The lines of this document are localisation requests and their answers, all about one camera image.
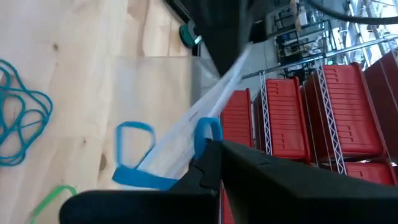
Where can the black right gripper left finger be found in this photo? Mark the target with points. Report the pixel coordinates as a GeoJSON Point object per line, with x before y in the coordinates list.
{"type": "Point", "coordinates": [140, 208]}

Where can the clear plastic zip bag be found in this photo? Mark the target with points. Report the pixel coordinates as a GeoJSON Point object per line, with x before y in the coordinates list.
{"type": "Point", "coordinates": [174, 146]}

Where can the green rubber band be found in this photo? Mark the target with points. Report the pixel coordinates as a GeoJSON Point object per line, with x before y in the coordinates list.
{"type": "Point", "coordinates": [62, 187]}

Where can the cluttered equipment workstation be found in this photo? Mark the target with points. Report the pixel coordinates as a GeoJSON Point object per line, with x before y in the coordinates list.
{"type": "Point", "coordinates": [295, 37]}

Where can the red plastic storage bin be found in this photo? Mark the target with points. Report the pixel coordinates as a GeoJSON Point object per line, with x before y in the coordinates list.
{"type": "Point", "coordinates": [354, 115]}
{"type": "Point", "coordinates": [286, 124]}
{"type": "Point", "coordinates": [385, 93]}
{"type": "Point", "coordinates": [236, 118]}
{"type": "Point", "coordinates": [227, 205]}
{"type": "Point", "coordinates": [373, 174]}

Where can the wide blue rubber band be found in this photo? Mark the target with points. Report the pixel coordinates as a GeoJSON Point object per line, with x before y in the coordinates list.
{"type": "Point", "coordinates": [140, 179]}

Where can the black aluminium table frame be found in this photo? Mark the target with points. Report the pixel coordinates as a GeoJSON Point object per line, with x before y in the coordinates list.
{"type": "Point", "coordinates": [175, 7]}

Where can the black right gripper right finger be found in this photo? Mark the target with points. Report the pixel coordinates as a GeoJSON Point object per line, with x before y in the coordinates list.
{"type": "Point", "coordinates": [311, 199]}

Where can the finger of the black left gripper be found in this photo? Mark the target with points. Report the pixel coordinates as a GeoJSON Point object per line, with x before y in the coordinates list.
{"type": "Point", "coordinates": [208, 25]}
{"type": "Point", "coordinates": [236, 25]}

